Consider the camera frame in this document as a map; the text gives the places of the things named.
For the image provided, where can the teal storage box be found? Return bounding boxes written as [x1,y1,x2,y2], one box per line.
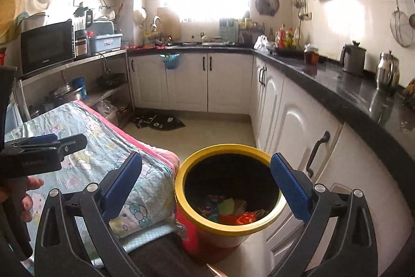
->
[219,17,239,45]

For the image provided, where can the black microwave oven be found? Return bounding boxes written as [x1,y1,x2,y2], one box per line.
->
[20,20,75,76]

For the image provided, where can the black wok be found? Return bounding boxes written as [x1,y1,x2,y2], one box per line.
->
[96,72,125,86]

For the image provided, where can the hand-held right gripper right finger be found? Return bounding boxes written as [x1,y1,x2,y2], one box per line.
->
[270,152,380,277]

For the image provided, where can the shiny steel kettle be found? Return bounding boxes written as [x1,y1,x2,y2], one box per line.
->
[375,51,401,92]

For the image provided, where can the white hanging colander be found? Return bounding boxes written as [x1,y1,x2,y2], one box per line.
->
[134,8,147,28]

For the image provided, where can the beige cutting board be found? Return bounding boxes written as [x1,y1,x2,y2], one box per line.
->
[156,7,181,40]

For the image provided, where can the red jar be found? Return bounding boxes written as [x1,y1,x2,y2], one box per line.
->
[304,44,320,65]

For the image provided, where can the spice rack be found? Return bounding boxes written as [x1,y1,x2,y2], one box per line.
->
[239,17,263,47]

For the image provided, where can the clear plastic storage box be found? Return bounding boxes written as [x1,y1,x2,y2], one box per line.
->
[97,100,119,126]

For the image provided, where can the white pot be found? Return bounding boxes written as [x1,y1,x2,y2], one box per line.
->
[19,12,49,32]

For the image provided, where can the blue dish rack box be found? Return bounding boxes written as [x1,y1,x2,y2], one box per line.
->
[88,21,124,54]

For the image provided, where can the grey electric kettle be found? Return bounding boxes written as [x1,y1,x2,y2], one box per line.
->
[340,41,368,76]

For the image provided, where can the steel cooking pot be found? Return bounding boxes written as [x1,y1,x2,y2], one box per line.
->
[49,83,85,107]

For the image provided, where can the person's left hand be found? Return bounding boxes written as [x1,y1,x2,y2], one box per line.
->
[21,177,45,222]

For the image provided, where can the dark floor mat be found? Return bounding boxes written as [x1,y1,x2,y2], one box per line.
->
[132,114,187,131]

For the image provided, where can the cartoon printed blanket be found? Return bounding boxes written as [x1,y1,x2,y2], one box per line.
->
[5,100,180,268]

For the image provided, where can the light green sponge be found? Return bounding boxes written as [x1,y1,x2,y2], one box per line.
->
[218,198,236,216]

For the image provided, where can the white plastic bag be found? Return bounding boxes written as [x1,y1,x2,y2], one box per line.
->
[253,35,269,52]

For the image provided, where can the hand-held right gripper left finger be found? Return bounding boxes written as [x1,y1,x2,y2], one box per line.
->
[34,151,143,277]

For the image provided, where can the round bamboo tray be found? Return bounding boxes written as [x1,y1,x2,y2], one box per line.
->
[0,0,26,44]

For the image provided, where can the white kitchen cabinets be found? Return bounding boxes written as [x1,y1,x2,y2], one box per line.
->
[127,51,415,277]

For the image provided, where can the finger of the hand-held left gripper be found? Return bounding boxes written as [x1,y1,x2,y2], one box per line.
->
[13,133,58,148]
[59,133,87,157]

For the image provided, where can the black blender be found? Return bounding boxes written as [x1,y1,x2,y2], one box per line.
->
[74,6,94,57]

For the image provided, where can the blue hanging basket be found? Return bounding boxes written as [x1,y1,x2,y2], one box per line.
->
[160,52,181,70]

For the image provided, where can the black tray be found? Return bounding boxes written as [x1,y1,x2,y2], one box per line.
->
[268,46,305,57]

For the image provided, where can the blue round container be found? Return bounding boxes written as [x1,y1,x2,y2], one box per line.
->
[72,77,87,97]

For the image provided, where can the yellow rimmed trash bin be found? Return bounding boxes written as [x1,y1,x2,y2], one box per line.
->
[174,143,288,263]

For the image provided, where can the black stone countertop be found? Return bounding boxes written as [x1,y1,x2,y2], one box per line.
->
[127,42,415,200]

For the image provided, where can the red label bottle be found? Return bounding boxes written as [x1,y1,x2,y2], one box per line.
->
[275,24,286,49]

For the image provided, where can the steel kitchen rack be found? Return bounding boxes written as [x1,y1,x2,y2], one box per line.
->
[16,48,134,128]

